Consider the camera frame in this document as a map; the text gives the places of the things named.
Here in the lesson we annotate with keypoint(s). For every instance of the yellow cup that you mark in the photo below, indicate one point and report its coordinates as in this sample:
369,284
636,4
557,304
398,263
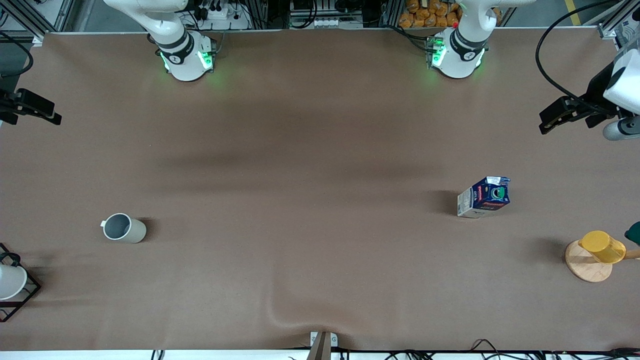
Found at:
602,246

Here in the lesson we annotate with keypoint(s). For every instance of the brown table mat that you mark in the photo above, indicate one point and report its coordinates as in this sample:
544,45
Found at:
320,165

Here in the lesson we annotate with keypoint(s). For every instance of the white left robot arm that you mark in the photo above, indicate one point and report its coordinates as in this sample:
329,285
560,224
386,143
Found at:
460,50

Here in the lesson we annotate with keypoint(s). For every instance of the white power strip with plugs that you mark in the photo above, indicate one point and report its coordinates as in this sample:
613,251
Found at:
222,15

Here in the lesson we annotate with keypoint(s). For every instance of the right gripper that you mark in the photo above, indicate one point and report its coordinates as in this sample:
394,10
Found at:
7,103

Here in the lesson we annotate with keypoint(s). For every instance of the blue white milk carton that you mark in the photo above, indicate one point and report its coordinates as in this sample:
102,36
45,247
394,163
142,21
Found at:
484,197

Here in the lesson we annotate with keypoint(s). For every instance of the grey mug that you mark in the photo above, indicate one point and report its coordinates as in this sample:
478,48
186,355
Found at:
122,228

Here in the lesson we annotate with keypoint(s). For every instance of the wooden mug stand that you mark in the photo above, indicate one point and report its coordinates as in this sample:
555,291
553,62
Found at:
587,267

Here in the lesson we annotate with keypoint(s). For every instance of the dark green cup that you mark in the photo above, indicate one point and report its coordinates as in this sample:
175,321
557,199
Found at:
634,233

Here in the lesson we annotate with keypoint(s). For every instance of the bag of orange buns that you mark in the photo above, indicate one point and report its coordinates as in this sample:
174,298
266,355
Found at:
430,14

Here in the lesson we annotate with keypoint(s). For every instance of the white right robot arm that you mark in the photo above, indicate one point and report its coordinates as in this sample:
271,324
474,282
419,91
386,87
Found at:
180,47

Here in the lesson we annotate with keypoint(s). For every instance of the metal table bracket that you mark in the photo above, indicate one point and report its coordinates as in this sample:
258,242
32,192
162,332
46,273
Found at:
324,345

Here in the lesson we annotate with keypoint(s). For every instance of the aluminium frame post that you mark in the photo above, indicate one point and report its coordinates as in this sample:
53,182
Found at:
30,17
617,20

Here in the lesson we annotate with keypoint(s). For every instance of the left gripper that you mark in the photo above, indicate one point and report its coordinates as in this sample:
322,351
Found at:
596,94

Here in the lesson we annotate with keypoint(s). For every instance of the small white power strip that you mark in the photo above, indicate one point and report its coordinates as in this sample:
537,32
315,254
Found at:
330,22

